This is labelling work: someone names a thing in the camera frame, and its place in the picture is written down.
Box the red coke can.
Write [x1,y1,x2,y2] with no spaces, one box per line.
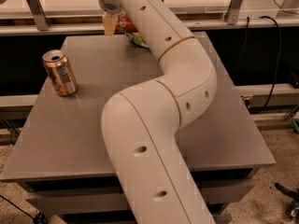
[115,13,137,34]

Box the grey drawer cabinet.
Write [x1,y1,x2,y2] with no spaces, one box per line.
[1,33,275,224]

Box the black floor cable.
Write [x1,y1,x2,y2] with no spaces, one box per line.
[0,194,49,224]

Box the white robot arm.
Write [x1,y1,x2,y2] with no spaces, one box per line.
[99,0,217,224]

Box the left metal bracket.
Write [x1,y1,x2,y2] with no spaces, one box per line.
[26,0,50,31]

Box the green chip bag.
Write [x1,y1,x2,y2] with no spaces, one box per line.
[126,33,148,49]

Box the green handled tool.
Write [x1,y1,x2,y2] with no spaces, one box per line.
[274,182,299,222]

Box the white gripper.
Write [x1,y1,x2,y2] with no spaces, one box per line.
[98,0,122,35]

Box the right metal bracket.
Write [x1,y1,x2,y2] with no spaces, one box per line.
[224,0,243,25]

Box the gold soda can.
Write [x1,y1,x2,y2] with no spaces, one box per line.
[42,49,78,96]

